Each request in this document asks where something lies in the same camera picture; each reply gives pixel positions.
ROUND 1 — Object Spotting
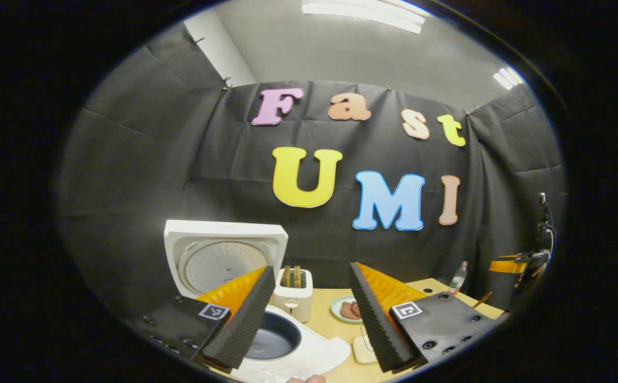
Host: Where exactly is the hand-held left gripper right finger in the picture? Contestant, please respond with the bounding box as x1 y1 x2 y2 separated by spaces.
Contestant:
349 262 506 373

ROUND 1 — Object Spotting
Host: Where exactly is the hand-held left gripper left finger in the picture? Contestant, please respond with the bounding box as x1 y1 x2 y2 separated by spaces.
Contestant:
128 266 277 373

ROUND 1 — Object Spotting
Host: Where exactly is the clear box of rice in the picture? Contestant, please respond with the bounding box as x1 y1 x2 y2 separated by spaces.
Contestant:
353 326 380 365

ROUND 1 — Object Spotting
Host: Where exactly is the white rice cooker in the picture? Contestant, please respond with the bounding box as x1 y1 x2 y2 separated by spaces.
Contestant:
164 220 351 383

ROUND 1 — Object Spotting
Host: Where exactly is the pale green plate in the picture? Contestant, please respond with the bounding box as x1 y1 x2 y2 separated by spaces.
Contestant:
330 296 365 324

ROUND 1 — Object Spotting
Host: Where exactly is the clear water bottle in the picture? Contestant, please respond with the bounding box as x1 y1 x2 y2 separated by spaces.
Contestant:
448 261 468 296

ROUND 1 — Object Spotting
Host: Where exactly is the white toaster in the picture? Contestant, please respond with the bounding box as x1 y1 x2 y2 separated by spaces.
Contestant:
273 266 313 323

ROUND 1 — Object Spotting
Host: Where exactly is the ceiling light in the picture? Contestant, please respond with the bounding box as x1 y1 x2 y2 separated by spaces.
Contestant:
302 0 427 34
492 66 525 91

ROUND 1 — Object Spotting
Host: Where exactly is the black backdrop cloth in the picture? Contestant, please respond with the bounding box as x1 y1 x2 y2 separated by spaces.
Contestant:
56 24 567 330

